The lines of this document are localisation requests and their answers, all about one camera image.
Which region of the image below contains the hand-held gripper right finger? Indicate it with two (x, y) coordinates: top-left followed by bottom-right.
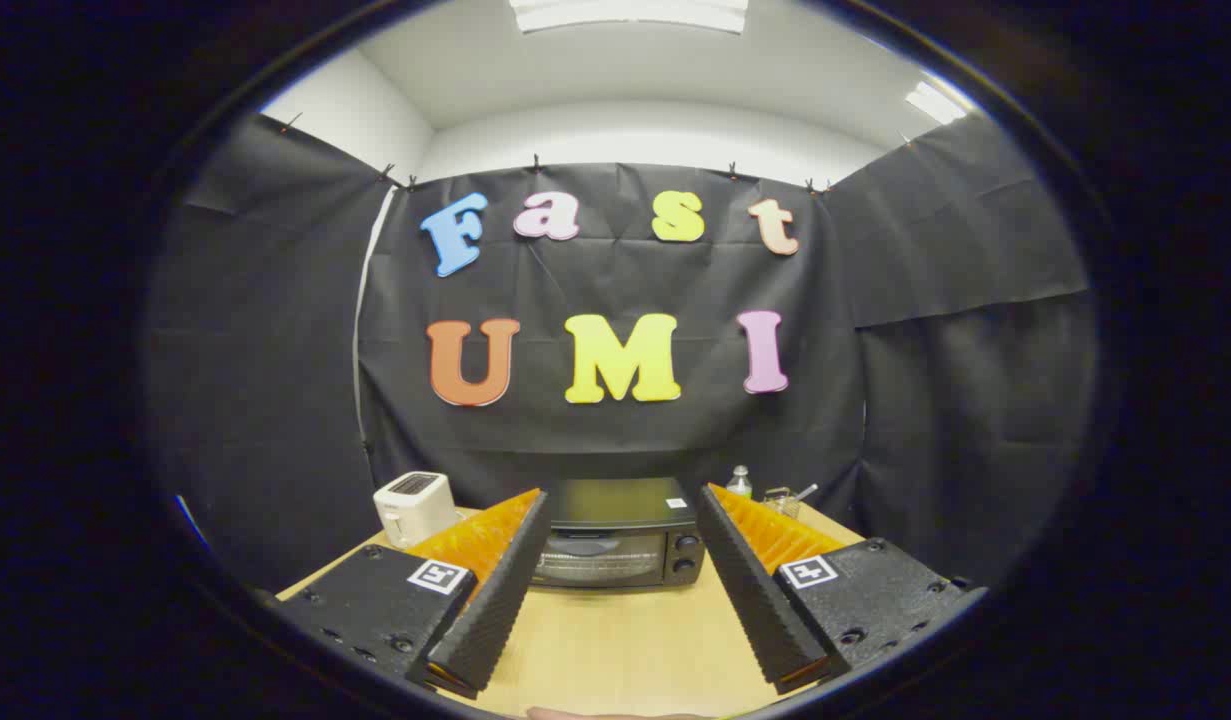
(695, 483), (988, 696)

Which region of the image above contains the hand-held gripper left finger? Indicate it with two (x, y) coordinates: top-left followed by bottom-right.
(270, 488), (553, 701)

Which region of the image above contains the black toaster oven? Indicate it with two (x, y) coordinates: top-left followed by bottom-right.
(530, 477), (706, 591)

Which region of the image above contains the white pop-up toaster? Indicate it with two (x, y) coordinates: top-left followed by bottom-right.
(373, 471), (459, 549)

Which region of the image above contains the small ceiling light panel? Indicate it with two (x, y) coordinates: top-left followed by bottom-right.
(905, 80), (968, 126)

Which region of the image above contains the long ceiling light panel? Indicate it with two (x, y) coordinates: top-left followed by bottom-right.
(508, 0), (751, 36)

